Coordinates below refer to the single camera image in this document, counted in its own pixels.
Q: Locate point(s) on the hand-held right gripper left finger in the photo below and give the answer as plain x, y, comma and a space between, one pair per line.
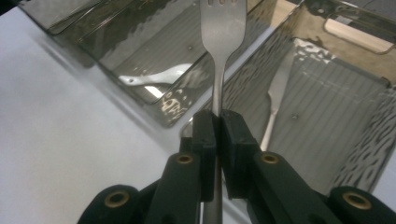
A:
205, 140

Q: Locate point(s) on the white spoon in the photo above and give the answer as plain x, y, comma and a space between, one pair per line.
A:
162, 76

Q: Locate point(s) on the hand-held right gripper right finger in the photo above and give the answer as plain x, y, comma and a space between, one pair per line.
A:
235, 155

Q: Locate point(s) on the steel knife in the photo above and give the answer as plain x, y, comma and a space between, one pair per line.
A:
278, 87

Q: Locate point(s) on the steel fork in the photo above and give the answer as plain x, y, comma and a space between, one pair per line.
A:
222, 31

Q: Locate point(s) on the smoky transparent plastic bin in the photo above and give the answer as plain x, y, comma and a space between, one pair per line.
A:
327, 109
62, 15
162, 46

